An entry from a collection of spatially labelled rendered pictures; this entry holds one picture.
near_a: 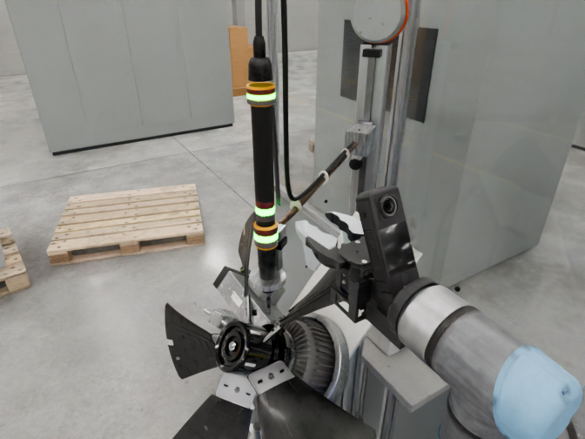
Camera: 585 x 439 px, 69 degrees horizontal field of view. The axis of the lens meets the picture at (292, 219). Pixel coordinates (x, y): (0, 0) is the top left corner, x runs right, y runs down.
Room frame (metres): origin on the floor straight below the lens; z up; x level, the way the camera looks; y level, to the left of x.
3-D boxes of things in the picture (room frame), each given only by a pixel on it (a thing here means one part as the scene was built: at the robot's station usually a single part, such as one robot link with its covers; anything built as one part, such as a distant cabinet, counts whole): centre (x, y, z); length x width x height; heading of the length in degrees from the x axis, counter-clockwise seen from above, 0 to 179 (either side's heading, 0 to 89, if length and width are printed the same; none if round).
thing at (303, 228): (0.48, -0.03, 1.64); 0.09 x 0.03 x 0.06; 42
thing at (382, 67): (1.31, -0.24, 0.90); 0.08 x 0.06 x 1.80; 66
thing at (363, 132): (1.23, -0.21, 1.54); 0.10 x 0.07 x 0.09; 156
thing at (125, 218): (3.37, 1.46, 0.07); 1.20 x 1.00 x 0.15; 105
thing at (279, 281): (0.66, 0.04, 1.50); 0.09 x 0.07 x 0.10; 156
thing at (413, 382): (1.04, -0.36, 0.85); 0.36 x 0.24 x 0.03; 31
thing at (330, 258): (0.44, -0.05, 1.66); 0.09 x 0.05 x 0.02; 42
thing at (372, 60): (1.27, -0.23, 1.48); 0.05 x 0.03 x 0.62; 66
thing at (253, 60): (0.65, 0.05, 1.66); 0.04 x 0.04 x 0.46
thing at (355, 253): (0.40, -0.11, 1.63); 0.12 x 0.08 x 0.09; 31
